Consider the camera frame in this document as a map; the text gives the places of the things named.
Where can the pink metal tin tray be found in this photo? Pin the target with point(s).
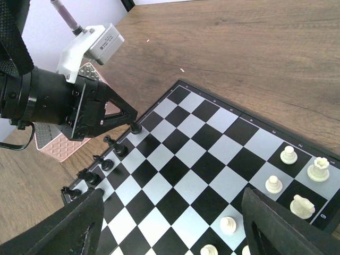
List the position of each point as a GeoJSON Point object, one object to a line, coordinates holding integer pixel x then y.
{"type": "Point", "coordinates": [53, 140]}

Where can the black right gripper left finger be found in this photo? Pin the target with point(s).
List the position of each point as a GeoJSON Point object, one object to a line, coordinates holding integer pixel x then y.
{"type": "Point", "coordinates": [74, 229]}

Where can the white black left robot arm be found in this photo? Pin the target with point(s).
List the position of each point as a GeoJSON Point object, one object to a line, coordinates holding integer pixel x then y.
{"type": "Point", "coordinates": [31, 95]}

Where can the black chess piece on board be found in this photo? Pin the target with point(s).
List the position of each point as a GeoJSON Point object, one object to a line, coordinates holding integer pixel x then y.
{"type": "Point", "coordinates": [106, 164]}
{"type": "Point", "coordinates": [118, 149]}
{"type": "Point", "coordinates": [72, 193]}
{"type": "Point", "coordinates": [88, 177]}

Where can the white chess piece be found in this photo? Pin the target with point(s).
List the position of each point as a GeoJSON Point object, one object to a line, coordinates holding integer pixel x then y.
{"type": "Point", "coordinates": [319, 171]}
{"type": "Point", "coordinates": [288, 155]}
{"type": "Point", "coordinates": [273, 185]}
{"type": "Point", "coordinates": [302, 207]}
{"type": "Point", "coordinates": [228, 225]}
{"type": "Point", "coordinates": [209, 249]}

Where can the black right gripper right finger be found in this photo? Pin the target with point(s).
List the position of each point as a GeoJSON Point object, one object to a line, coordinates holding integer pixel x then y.
{"type": "Point", "coordinates": [272, 229]}

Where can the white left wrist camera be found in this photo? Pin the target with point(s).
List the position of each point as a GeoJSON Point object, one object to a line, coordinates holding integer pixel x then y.
{"type": "Point", "coordinates": [96, 42]}

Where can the black chess piece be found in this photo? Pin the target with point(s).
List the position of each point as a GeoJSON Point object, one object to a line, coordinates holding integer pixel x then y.
{"type": "Point", "coordinates": [106, 164]}
{"type": "Point", "coordinates": [135, 128]}
{"type": "Point", "coordinates": [118, 149]}
{"type": "Point", "coordinates": [72, 193]}
{"type": "Point", "coordinates": [88, 177]}

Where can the magnetic chess board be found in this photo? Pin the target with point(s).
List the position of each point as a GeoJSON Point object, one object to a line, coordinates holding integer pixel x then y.
{"type": "Point", "coordinates": [188, 168]}

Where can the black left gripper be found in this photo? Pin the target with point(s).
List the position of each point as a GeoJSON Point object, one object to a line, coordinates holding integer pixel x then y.
{"type": "Point", "coordinates": [87, 114]}

